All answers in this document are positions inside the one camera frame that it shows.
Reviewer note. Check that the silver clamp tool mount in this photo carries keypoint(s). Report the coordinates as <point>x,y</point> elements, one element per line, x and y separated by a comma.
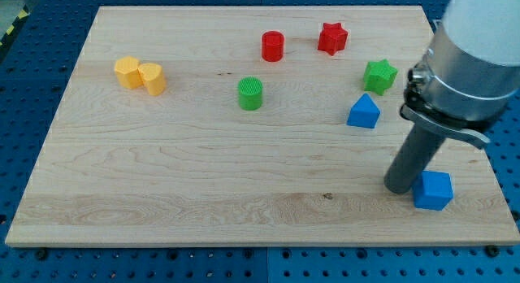
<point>453,94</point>

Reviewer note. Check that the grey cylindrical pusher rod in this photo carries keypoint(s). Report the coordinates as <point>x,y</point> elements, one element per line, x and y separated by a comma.
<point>417,151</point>

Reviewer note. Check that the blue triangle block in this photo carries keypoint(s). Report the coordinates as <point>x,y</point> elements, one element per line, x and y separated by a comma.
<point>364,113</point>

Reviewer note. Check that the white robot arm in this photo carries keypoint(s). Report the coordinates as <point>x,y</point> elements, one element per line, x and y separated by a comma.
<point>485,28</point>

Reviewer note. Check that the blue cube block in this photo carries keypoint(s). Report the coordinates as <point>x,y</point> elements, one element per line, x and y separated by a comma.
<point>432,190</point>

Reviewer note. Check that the green star block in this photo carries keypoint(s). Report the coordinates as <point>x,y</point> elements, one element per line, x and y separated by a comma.
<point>379,76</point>

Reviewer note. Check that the red star block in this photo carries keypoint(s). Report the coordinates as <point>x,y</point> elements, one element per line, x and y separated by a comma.
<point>332,38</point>

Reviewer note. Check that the light wooden board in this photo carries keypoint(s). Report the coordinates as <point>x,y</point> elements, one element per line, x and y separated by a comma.
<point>122,168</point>

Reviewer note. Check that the red cylinder block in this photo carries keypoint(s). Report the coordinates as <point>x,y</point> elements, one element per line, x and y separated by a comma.
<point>272,46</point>

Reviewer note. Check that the green cylinder block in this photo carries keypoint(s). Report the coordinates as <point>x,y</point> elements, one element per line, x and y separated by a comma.
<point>250,92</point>

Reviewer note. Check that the yellow hexagon block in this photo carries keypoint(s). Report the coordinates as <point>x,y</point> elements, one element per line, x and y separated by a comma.
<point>127,73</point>

